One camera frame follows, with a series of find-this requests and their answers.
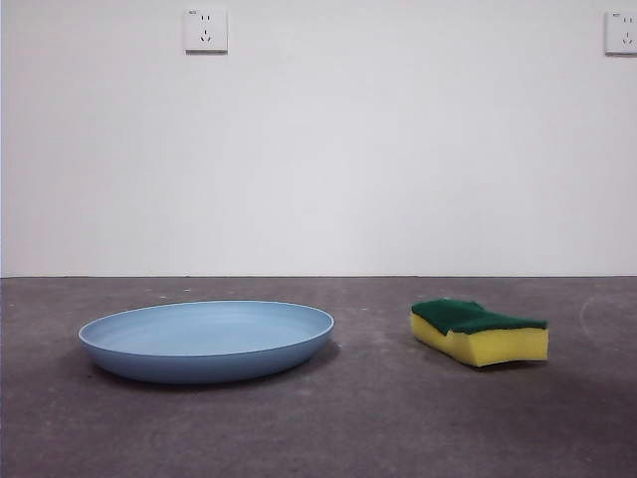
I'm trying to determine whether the yellow sponge with green pad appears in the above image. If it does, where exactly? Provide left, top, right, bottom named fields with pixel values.
left=410, top=298, right=550, bottom=369

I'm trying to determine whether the white wall socket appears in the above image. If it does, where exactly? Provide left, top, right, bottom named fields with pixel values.
left=182, top=8, right=231, bottom=56
left=603, top=10, right=637, bottom=57

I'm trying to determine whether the light blue round plate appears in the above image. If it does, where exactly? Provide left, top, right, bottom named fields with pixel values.
left=78, top=299, right=336, bottom=385

